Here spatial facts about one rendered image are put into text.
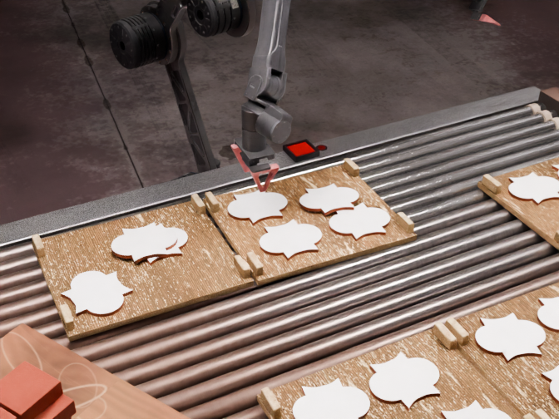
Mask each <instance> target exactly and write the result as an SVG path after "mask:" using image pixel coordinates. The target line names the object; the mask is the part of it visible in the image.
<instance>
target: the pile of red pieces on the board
mask: <svg viewBox="0 0 559 419"><path fill-rule="evenodd" d="M76 412H77V411H76V407H75V402H74V401H73V400H72V399H71V398H70V397H68V396H66V395H64V394H63V390H62V384H61V381H59V380H57V379H56V378H55V377H52V376H51V375H49V374H47V373H45V372H44V371H42V370H40V369H39V368H37V367H35V366H33V365H32V364H30V363H29V362H26V361H24V362H22V363H21V364H20V365H19V366H17V367H16V368H14V369H13V370H12V371H11V372H10V373H9V374H8V375H6V376H5V377H4V378H2V379H1V380H0V419H72V416H73V415H74V414H75V413H76Z"/></svg>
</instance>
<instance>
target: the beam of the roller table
mask: <svg viewBox="0 0 559 419"><path fill-rule="evenodd" d="M539 95H540V89H538V88H536V87H535V86H531V87H528V88H524V89H521V90H517V91H512V92H508V93H505V94H501V95H498V96H493V97H489V98H486V99H482V100H479V101H474V102H470V103H467V104H463V105H460V106H455V107H451V108H448V109H444V110H440V111H435V112H432V113H428V114H425V115H421V116H416V117H413V118H409V119H406V120H402V121H397V122H394V123H390V124H387V125H383V126H378V127H374V128H371V129H367V130H364V131H359V132H355V133H352V134H348V135H345V136H340V137H336V138H333V139H329V140H324V141H321V142H317V143H313V145H314V146H315V147H316V146H317V145H326V146H327V150H320V153H319V157H315V158H312V159H309V160H303V161H300V162H297V163H295V162H294V161H293V160H292V159H291V158H290V157H289V156H288V155H287V154H286V153H285V152H284V151H282V152H279V153H275V158H274V159H272V160H268V159H267V158H264V159H260V163H257V165H262V164H265V163H269V165H272V164H275V163H276V164H277V165H278V166H279V170H278V172H277V173H276V174H280V173H283V172H286V171H290V170H295V169H298V168H301V167H305V166H308V165H313V164H317V163H319V162H323V161H326V160H332V159H335V158H338V157H341V156H345V155H350V154H353V153H357V152H360V151H363V150H368V149H372V148H375V147H378V146H381V145H387V144H390V143H394V142H396V141H400V140H405V139H408V138H412V137H415V136H420V135H423V134H427V133H430V132H433V131H439V130H442V129H445V128H448V127H452V126H457V125H461V124H463V123H467V122H470V121H475V120H479V119H482V118H485V117H489V116H494V115H497V114H500V113H503V112H507V111H512V110H516V109H518V108H522V107H524V106H526V105H530V104H532V103H536V104H537V103H538V98H539ZM253 180H254V179H253V177H252V175H251V173H250V172H244V170H243V168H242V166H241V165H240V163H237V164H234V165H228V166H225V167H221V168H218V169H215V170H209V171H206V172H202V173H199V174H196V175H190V176H186V177H183V178H180V179H177V180H171V181H167V182H164V183H160V184H158V185H152V186H148V187H145V188H141V189H139V190H133V191H129V192H126V193H123V194H119V195H113V196H110V197H106V198H104V199H100V200H94V201H91V202H87V203H85V204H81V205H75V206H72V207H68V208H65V209H60V210H56V211H53V212H49V213H46V214H40V215H37V216H33V217H31V218H27V219H21V220H18V221H14V222H12V223H8V224H2V225H0V249H5V248H7V247H11V246H14V245H17V244H23V243H26V242H29V241H32V235H34V234H39V236H40V238H44V237H47V236H51V235H54V234H60V233H63V232H66V231H69V230H73V229H78V228H81V227H84V226H88V225H91V224H96V223H100V222H102V221H106V220H109V219H115V218H118V217H121V216H124V215H128V214H133V213H136V212H139V211H142V210H148V209H151V208H155V207H158V206H161V205H167V204H169V203H173V202H176V201H179V200H185V199H188V198H191V195H193V194H198V195H203V194H204V193H205V192H213V191H216V190H222V189H224V188H228V187H231V186H234V185H240V184H244V183H246V182H250V181H253Z"/></svg>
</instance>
